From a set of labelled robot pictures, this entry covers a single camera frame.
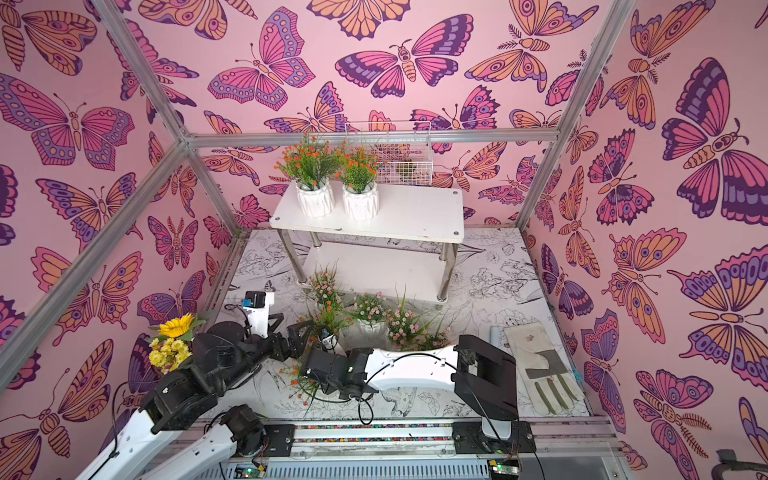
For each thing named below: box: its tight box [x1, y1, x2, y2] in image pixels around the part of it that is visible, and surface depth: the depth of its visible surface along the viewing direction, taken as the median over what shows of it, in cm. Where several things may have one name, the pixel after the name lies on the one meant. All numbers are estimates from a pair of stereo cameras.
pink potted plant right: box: [387, 285, 436, 352], surface depth 79 cm
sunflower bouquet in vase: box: [149, 313, 206, 375], surface depth 66 cm
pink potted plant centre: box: [344, 292, 391, 334], surface depth 83 cm
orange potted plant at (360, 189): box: [336, 142, 388, 222], surface depth 73 cm
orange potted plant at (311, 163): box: [274, 133, 346, 218], surface depth 74 cm
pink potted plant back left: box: [308, 258, 343, 310], surface depth 87 cm
